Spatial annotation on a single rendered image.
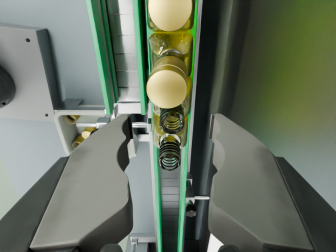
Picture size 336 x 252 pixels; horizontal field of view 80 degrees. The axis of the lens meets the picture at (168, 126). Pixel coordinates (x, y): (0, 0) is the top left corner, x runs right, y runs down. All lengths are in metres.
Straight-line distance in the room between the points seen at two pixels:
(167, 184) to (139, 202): 0.32
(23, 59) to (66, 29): 0.14
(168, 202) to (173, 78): 0.63
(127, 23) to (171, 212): 0.62
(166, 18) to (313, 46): 0.13
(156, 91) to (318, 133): 0.14
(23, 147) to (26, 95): 0.27
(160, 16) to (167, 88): 0.05
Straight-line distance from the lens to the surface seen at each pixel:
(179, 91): 0.17
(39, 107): 0.72
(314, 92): 0.21
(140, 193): 0.93
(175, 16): 0.18
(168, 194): 0.72
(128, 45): 0.47
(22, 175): 1.04
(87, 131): 0.68
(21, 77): 0.70
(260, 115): 0.30
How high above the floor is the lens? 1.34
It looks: 58 degrees down
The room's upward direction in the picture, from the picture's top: 178 degrees counter-clockwise
